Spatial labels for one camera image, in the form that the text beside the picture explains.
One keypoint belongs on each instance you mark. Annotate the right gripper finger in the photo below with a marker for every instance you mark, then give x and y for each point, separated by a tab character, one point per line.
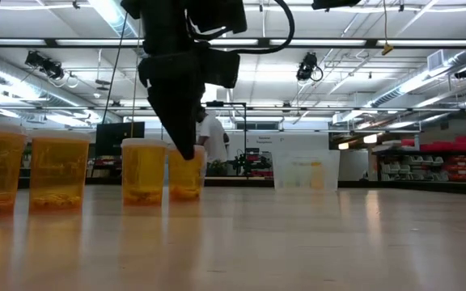
174	117
198	99

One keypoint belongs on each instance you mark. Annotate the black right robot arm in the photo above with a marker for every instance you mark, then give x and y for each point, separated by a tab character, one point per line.
164	10

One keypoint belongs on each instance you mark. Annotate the clear plastic bin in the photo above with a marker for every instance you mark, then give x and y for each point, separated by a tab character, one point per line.
285	169

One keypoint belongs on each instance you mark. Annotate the person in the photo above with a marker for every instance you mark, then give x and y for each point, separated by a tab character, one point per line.
213	137

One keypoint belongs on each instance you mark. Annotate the black monitor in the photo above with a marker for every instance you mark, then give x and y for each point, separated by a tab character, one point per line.
115	139

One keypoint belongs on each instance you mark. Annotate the distant potted plant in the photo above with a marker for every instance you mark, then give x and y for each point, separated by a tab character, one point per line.
218	167

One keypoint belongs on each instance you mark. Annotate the distant black robot station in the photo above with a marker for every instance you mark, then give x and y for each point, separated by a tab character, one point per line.
249	163

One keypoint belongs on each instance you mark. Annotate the yellow hanging power plug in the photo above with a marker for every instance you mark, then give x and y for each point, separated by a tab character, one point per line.
386	49

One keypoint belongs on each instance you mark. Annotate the shelf with storage bins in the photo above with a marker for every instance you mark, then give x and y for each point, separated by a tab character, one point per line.
451	145

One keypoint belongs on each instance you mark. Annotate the black ceiling speaker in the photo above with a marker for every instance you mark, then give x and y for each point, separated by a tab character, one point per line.
463	73

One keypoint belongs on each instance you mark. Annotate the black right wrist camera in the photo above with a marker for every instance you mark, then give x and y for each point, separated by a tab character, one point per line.
221	16

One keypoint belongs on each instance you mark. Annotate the black ceiling camera rig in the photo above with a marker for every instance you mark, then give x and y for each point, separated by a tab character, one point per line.
307	66
45	64

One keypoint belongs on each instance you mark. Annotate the silver ventilation duct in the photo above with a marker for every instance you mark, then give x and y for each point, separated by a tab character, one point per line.
14	83
411	87

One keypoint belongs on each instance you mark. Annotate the black ceiling light rail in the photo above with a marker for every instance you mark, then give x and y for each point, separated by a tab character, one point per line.
372	42

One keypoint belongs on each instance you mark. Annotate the black aluminium table frame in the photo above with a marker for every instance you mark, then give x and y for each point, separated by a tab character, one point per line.
419	188

